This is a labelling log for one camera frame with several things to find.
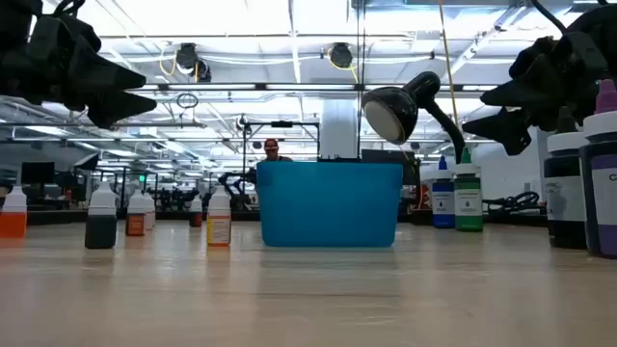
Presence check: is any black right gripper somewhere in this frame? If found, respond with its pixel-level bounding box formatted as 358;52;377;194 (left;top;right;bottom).
460;30;610;157

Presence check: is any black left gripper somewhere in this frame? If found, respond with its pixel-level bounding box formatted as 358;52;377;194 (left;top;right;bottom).
0;13;158;129

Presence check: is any large purple food coloring bottle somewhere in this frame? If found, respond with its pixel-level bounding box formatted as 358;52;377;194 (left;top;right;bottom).
578;79;617;260

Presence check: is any large green food coloring bottle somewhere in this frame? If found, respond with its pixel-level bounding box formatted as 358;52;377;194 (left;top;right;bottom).
453;147;484;233

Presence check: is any large blue food coloring bottle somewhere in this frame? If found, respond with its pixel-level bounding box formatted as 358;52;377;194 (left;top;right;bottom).
431;154;456;229

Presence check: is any large black food coloring bottle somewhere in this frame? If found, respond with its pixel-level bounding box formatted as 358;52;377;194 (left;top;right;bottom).
544;105;588;251

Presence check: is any small black food coloring bottle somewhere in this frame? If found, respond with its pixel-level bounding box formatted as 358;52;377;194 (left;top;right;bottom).
84;181;119;251

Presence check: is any small dark red coloring bottle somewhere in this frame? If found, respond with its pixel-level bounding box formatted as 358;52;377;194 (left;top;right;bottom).
188;196;204;228

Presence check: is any small yellow-labelled orange bottle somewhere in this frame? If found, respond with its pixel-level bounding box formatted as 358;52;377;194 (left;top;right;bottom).
206;186;233;248

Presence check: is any blue plastic bin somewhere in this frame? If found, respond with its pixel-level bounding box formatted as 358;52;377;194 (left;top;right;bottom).
255;161;404;249

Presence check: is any small orange food coloring bottle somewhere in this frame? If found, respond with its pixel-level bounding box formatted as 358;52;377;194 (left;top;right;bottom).
0;185;28;240

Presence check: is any black background monitor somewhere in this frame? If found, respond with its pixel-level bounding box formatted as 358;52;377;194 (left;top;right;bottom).
20;161;56;185

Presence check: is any black gooseneck desk lamp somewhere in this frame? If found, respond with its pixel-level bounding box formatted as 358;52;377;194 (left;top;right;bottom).
361;70;468;165

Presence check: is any person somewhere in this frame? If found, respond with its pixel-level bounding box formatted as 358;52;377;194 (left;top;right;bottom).
262;138;294;163

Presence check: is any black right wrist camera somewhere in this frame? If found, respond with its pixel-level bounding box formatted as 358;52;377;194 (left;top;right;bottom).
509;36;558;81

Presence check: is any yellow hanging cable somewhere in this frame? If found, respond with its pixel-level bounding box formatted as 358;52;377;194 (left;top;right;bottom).
437;0;460;129

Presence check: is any black ceiling cable reel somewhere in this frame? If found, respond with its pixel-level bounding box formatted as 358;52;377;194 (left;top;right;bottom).
329;41;356;69
174;41;213;83

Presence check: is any black cable bundle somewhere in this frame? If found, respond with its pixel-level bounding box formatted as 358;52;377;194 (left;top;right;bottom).
483;191;542;216

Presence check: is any black aluminium table frame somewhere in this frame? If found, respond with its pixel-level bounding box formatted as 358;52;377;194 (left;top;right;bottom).
26;208;550;227

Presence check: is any black hanging power cable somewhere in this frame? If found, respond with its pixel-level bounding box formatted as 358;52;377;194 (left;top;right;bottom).
355;0;366;161

